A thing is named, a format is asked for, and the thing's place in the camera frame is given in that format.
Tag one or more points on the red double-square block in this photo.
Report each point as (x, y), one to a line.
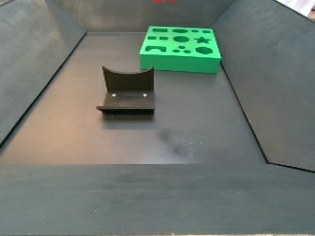
(163, 1)

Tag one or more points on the green shape sorting board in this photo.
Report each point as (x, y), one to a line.
(180, 49)

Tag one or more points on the black curved holder stand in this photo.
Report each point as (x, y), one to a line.
(128, 91)

